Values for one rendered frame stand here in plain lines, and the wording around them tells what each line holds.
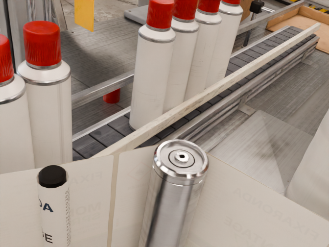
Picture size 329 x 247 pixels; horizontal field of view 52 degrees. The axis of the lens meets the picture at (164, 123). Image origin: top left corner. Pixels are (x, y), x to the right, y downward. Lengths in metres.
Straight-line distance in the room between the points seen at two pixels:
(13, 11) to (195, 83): 0.30
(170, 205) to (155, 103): 0.29
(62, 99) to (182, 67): 0.23
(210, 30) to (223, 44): 0.09
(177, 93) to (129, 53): 0.37
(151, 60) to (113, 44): 0.47
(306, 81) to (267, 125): 0.36
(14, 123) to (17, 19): 0.18
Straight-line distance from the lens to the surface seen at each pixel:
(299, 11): 1.53
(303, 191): 0.43
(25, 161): 0.38
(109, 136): 0.53
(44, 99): 0.36
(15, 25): 0.49
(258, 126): 0.63
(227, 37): 0.64
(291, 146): 0.61
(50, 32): 0.34
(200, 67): 0.59
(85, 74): 0.79
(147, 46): 0.46
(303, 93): 0.91
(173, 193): 0.23
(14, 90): 0.33
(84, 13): 0.40
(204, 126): 0.63
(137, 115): 0.52
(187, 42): 0.51
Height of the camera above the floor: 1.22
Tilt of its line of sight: 36 degrees down
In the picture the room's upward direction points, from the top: 10 degrees clockwise
